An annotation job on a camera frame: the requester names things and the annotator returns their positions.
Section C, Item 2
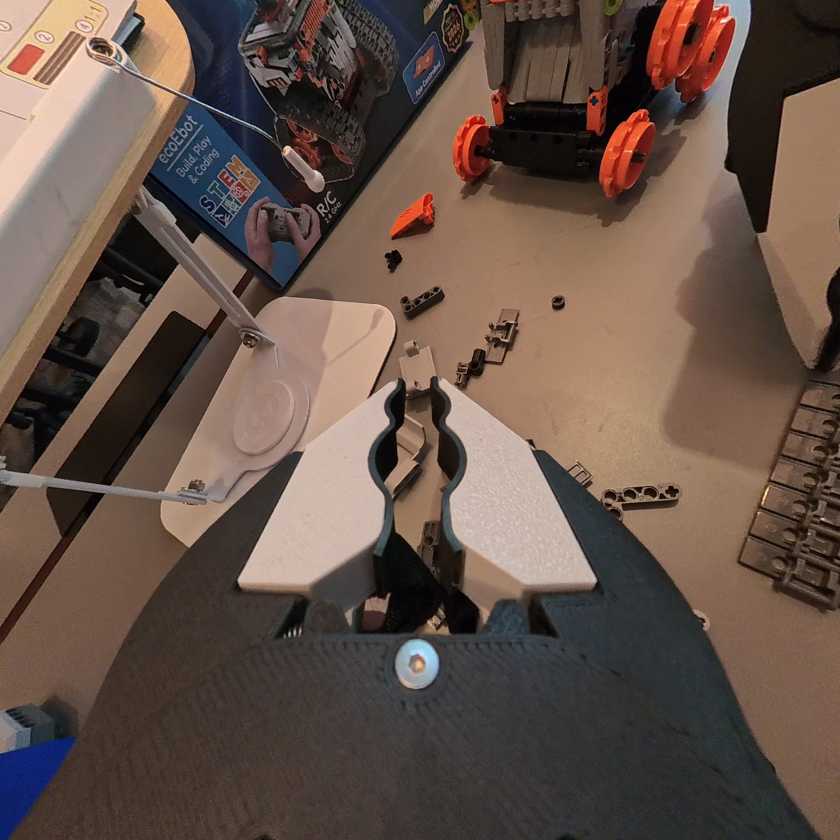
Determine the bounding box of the dark grey angled beam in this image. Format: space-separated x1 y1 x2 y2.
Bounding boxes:
399 286 446 321

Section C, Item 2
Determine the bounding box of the grey toy track chain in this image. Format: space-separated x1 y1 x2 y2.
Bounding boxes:
738 381 840 613

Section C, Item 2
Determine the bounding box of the blue flat object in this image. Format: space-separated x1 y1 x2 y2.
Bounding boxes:
0 735 77 840

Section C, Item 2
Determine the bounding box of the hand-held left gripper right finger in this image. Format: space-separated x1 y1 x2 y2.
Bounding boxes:
430 377 598 608

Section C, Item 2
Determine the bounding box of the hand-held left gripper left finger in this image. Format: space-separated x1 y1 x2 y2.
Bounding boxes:
238 378 406 610

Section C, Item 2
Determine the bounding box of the orange wedge block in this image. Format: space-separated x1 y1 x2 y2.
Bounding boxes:
389 192 436 240

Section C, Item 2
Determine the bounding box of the metal wire with white tip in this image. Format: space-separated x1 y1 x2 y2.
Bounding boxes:
87 37 327 193

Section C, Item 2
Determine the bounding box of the grey bent liftarm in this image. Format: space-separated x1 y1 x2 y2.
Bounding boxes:
601 483 682 521

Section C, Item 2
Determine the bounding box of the white lamp base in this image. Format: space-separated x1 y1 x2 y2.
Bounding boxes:
0 187 398 547

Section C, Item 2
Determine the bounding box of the light grey curved block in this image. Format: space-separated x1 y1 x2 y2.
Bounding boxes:
384 420 434 500

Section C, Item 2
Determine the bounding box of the blue printed toy box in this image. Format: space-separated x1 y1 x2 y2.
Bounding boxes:
147 0 475 290

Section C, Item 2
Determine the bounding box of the grey white block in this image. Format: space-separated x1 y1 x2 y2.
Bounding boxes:
0 702 74 753

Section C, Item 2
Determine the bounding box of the single grey track link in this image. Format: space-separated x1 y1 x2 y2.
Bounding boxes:
485 308 521 364

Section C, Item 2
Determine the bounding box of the light grey curved panel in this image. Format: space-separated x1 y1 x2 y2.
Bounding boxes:
398 339 438 399

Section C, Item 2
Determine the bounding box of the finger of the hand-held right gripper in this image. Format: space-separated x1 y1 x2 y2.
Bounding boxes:
760 82 840 368

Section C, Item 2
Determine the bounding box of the grey orange toy block vehicle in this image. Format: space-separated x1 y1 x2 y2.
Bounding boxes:
451 0 737 200

